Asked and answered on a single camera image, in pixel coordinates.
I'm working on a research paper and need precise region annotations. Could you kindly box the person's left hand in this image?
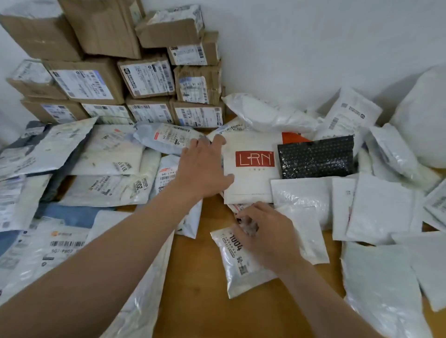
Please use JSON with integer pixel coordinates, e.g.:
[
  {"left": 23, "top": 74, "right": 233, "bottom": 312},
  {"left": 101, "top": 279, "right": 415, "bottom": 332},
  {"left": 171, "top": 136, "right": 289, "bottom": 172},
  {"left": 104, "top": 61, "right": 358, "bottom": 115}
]
[{"left": 173, "top": 135, "right": 235, "bottom": 202}]

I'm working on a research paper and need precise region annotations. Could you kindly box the person's right hand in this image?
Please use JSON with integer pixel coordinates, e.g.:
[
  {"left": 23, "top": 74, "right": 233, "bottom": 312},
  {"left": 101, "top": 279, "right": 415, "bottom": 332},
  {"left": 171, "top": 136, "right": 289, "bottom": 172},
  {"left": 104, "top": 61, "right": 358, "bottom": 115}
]
[{"left": 231, "top": 201, "right": 304, "bottom": 276}]

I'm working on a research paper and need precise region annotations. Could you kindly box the light blue-grey soft parcel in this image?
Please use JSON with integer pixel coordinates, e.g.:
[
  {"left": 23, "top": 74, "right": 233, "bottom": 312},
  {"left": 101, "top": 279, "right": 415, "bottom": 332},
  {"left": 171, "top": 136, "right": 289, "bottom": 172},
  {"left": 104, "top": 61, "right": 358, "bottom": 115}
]
[{"left": 133, "top": 122, "right": 210, "bottom": 156}]

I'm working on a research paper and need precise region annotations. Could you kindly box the white mailer red square logo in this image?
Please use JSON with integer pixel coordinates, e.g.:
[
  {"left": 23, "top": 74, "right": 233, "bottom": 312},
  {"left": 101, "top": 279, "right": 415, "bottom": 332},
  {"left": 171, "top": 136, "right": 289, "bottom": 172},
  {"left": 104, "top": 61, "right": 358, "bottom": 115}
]
[{"left": 223, "top": 130, "right": 283, "bottom": 205}]

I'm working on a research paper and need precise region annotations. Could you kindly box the white pouch long label strip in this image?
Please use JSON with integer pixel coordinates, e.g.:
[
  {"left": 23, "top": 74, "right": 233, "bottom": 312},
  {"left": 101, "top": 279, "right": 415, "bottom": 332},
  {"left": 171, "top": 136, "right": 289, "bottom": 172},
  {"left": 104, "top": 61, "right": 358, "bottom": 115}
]
[{"left": 210, "top": 224, "right": 279, "bottom": 299}]

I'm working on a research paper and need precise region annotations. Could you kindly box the black bubble mailer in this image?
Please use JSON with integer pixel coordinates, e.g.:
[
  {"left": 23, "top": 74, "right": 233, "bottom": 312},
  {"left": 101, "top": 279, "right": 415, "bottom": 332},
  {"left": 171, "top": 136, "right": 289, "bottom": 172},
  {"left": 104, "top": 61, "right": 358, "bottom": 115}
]
[{"left": 277, "top": 136, "right": 355, "bottom": 180}]

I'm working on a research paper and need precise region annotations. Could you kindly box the cream mailer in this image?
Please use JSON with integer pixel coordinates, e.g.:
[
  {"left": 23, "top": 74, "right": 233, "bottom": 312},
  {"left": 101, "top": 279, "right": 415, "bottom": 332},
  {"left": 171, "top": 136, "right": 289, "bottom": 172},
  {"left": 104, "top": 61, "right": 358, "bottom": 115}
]
[{"left": 69, "top": 124, "right": 145, "bottom": 176}]

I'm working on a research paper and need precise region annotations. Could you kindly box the orange mailer envelope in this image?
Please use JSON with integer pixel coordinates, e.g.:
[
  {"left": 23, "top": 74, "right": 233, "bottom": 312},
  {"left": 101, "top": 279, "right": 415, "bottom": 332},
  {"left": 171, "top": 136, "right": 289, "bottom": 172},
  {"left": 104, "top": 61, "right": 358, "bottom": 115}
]
[{"left": 281, "top": 132, "right": 313, "bottom": 144}]

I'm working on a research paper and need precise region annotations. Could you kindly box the tall brown box double label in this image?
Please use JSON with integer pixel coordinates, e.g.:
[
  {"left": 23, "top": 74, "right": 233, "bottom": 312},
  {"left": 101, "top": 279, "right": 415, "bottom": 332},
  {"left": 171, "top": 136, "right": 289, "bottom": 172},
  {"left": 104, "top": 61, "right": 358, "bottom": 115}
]
[{"left": 82, "top": 104, "right": 135, "bottom": 125}]

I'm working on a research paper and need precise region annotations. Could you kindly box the blue plastic mailer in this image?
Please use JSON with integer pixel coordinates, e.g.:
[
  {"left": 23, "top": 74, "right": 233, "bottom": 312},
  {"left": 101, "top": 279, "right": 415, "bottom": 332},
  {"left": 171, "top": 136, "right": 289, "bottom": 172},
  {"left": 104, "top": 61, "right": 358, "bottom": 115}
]
[{"left": 34, "top": 201, "right": 116, "bottom": 229}]

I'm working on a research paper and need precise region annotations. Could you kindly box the grey poly mailer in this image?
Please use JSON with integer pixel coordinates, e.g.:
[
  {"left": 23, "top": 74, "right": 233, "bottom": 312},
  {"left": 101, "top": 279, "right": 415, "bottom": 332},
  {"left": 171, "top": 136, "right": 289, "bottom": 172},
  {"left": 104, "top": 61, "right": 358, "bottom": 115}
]
[{"left": 0, "top": 120, "right": 98, "bottom": 204}]

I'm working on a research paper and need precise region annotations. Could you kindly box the brown box white barcode label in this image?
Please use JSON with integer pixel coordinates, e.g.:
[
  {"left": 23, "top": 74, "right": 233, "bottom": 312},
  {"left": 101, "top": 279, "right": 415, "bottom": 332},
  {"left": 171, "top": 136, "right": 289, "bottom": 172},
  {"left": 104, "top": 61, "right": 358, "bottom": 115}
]
[{"left": 135, "top": 5, "right": 204, "bottom": 49}]

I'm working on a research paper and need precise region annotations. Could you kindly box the white mailer teal label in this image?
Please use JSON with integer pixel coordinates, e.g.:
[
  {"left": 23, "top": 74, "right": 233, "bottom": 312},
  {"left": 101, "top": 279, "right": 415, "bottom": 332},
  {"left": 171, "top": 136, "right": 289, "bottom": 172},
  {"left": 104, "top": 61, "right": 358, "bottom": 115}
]
[{"left": 85, "top": 210, "right": 175, "bottom": 338}]

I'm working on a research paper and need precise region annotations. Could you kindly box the white pouch yellow framed label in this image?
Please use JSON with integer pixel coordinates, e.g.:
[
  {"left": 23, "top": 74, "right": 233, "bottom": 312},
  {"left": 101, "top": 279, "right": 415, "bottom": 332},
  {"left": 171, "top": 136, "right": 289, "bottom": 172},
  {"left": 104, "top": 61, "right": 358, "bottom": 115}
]
[{"left": 0, "top": 117, "right": 98, "bottom": 182}]

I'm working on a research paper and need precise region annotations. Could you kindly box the stack of cardboard boxes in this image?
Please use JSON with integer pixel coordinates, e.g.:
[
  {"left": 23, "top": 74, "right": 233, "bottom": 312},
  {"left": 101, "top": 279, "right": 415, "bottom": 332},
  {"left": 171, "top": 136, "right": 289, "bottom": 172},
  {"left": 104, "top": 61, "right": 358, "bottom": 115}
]
[{"left": 0, "top": 0, "right": 223, "bottom": 105}]

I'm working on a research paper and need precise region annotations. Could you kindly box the INS BAHA cardboard box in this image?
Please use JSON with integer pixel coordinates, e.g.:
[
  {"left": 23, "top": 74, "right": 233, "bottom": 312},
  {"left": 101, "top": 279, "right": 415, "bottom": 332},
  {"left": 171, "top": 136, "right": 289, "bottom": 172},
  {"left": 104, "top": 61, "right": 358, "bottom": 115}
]
[{"left": 20, "top": 97, "right": 90, "bottom": 124}]

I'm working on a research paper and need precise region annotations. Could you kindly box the white pouch wide barcode label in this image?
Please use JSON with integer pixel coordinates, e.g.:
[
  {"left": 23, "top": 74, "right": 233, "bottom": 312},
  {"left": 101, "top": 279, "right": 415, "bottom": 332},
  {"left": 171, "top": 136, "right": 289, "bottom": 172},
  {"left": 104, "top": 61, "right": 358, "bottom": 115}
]
[{"left": 0, "top": 174, "right": 53, "bottom": 232}]

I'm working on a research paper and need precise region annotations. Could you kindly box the large white plastic bag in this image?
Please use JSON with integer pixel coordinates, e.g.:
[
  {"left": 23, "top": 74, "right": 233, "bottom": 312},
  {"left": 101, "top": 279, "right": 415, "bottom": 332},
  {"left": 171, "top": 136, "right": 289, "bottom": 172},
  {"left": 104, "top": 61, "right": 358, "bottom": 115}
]
[{"left": 389, "top": 66, "right": 446, "bottom": 169}]

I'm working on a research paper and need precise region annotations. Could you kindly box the brown box large label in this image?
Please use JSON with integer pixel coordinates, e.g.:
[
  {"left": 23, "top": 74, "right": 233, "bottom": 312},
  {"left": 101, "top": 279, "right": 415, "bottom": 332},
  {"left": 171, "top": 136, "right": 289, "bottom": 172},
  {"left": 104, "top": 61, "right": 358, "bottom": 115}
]
[{"left": 6, "top": 59, "right": 67, "bottom": 100}]

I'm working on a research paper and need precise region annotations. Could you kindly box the smooth light blue mailer package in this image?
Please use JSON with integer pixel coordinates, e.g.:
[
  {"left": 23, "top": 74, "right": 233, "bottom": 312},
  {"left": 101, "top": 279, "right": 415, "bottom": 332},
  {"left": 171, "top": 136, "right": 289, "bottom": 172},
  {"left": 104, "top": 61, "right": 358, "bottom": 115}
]
[{"left": 0, "top": 229, "right": 21, "bottom": 257}]

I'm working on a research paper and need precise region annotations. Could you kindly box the person's left forearm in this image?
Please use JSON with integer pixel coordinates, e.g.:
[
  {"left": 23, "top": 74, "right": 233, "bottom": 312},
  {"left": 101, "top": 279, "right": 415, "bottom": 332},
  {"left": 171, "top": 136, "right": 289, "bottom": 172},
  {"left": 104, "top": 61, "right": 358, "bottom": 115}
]
[{"left": 0, "top": 188, "right": 199, "bottom": 338}]

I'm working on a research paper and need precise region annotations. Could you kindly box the wooden table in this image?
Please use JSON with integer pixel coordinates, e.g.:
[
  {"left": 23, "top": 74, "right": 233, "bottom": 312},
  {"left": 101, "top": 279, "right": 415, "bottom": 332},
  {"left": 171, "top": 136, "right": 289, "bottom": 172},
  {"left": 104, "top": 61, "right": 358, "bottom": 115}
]
[{"left": 55, "top": 115, "right": 446, "bottom": 338}]

